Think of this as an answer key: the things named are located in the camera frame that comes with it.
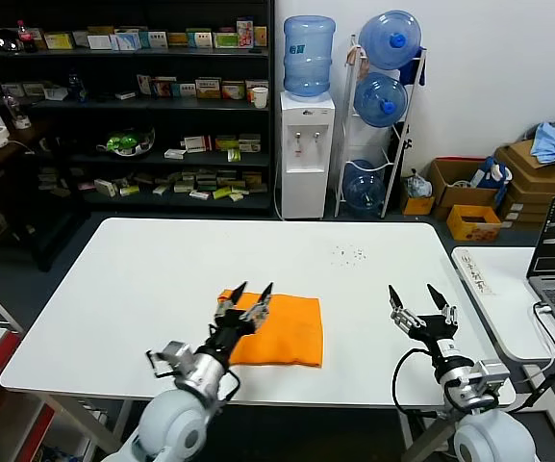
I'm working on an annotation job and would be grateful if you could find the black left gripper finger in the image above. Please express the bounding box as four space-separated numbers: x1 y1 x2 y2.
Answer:
214 281 249 322
241 282 275 335

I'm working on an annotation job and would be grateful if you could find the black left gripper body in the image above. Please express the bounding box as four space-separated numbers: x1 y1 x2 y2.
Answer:
207 312 252 357

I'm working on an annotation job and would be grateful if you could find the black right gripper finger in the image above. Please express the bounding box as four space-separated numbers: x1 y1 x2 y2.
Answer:
390 285 425 333
428 284 461 328

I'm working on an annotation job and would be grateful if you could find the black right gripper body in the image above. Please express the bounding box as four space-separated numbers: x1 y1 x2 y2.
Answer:
411 317 461 365

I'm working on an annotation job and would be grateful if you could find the orange t-shirt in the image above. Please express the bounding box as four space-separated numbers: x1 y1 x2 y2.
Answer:
216 288 325 370

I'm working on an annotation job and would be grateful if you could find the yellow cardboard box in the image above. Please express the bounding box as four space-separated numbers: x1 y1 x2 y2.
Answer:
444 204 502 242

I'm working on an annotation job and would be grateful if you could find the small tan cardboard box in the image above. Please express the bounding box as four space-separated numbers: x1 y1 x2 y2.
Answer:
398 185 436 217

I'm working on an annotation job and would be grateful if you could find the open brown cardboard box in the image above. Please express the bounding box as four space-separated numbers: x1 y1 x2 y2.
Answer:
424 157 499 221

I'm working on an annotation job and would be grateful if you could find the white metal jug rack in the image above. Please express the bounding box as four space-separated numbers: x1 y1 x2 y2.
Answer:
333 34 427 220

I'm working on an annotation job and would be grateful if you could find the flat brown cardboard box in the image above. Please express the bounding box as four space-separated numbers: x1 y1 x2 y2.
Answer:
492 140 555 187
497 194 555 226
503 180 555 206

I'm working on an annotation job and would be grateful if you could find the crumpled plastic bag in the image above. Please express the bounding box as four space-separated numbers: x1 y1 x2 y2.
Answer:
401 168 433 199

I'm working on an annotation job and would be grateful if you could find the white water dispenser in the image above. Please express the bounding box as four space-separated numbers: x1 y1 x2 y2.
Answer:
278 90 336 221

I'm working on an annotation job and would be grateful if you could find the blue and white bag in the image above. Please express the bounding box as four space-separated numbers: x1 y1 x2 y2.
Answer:
468 156 514 208

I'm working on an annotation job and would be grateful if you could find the black shelving unit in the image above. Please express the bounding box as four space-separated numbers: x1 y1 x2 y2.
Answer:
0 0 276 218

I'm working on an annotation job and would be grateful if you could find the green and white bowl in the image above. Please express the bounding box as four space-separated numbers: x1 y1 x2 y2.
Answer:
94 127 156 159

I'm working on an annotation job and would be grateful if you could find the light blue cloth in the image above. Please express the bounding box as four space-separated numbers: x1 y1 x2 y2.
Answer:
529 122 555 166

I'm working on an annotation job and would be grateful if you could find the white orange medicine box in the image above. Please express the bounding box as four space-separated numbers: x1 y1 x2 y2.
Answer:
219 80 246 101

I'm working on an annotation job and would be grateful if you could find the orange picture medicine box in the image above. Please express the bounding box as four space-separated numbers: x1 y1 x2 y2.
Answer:
154 76 177 99

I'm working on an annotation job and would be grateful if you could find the dark blue hanging cloth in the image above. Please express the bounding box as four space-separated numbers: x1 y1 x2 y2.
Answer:
398 45 427 89

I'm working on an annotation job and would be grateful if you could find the upright blue water jug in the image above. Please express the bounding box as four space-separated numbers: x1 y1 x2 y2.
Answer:
282 15 336 102

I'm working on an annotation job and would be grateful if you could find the blue plastic bottle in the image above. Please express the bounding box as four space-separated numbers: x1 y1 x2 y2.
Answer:
66 72 88 103

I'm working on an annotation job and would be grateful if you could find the tall pink medicine box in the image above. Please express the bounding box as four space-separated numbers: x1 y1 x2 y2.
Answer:
236 18 255 49

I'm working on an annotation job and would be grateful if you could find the light blue medicine box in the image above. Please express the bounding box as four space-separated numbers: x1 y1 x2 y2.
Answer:
111 29 141 52

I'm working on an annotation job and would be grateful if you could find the clear bottle on stand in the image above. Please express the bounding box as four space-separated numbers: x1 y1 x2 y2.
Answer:
1 94 32 131

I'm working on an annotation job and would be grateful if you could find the cola bottle red label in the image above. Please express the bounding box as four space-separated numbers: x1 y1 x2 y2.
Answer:
14 20 38 54

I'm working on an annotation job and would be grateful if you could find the black glossy helmet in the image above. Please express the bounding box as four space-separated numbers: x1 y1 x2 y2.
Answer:
0 28 23 53

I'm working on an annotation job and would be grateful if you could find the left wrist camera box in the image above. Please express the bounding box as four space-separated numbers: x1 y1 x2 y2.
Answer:
154 340 196 382

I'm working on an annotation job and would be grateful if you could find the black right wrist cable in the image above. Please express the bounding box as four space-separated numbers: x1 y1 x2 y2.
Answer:
391 348 456 418

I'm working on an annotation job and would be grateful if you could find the white laptop cable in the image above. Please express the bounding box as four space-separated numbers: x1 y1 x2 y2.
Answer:
515 301 555 385

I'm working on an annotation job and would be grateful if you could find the black laptop cable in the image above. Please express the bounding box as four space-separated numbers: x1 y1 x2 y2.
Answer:
502 300 555 415

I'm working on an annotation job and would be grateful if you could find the white side table frame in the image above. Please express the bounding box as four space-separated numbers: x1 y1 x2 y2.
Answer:
520 358 555 447

